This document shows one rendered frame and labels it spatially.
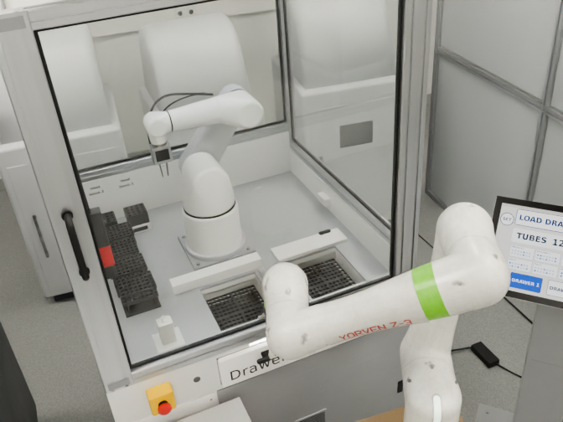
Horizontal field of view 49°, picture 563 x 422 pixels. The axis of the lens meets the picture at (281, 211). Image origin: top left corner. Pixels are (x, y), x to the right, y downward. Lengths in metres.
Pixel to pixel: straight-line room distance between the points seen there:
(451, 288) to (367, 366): 1.01
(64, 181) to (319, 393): 1.18
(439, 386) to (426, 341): 0.12
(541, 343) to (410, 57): 1.13
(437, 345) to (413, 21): 0.81
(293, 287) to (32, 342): 2.38
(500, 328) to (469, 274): 2.13
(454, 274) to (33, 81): 0.93
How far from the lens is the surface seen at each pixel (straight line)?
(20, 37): 1.35
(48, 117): 1.41
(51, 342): 3.57
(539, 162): 3.31
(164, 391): 1.87
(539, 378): 2.43
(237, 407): 1.98
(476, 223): 1.38
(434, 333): 1.58
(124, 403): 1.91
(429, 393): 1.54
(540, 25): 3.18
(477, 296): 1.27
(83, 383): 3.28
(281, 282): 1.42
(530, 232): 2.08
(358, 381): 2.26
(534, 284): 2.07
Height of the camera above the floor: 2.27
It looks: 33 degrees down
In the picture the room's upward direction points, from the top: 5 degrees counter-clockwise
